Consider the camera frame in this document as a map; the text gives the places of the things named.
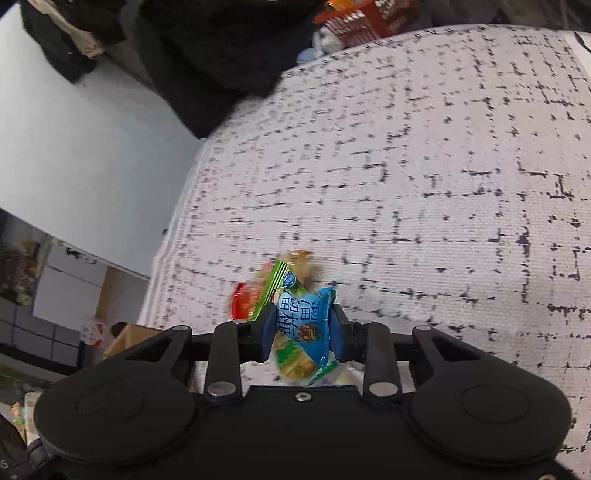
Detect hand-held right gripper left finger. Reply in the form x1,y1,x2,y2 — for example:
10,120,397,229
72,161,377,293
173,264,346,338
124,304,279,401

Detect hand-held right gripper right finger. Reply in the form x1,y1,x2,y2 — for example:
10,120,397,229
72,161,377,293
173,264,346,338
329,304,482,403

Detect small blue snack packet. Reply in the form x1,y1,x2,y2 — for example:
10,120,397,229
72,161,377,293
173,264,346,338
272,286,341,386

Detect red orange snack packet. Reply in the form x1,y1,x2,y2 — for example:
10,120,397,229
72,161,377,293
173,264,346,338
230,281,266,320

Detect green striped snack packet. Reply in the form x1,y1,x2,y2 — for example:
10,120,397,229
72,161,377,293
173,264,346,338
250,260,291,322

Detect brown cardboard box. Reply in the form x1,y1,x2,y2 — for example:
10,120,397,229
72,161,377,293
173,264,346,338
103,323,163,361

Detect water bottle pack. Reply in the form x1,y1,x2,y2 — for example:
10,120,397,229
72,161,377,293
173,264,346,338
81,320,105,348

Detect kitchen cabinet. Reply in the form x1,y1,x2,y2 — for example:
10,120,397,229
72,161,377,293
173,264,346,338
0,208,153,374

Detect black white patterned blanket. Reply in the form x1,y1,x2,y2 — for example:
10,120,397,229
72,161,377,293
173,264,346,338
137,23,591,467

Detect black jacket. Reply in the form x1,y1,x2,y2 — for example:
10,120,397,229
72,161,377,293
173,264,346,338
147,0,326,140

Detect red plastic basket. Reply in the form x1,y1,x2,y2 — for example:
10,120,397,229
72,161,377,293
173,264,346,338
313,0,417,48

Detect hanging dark coats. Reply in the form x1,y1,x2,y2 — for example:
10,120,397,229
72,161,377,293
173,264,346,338
20,0,127,85

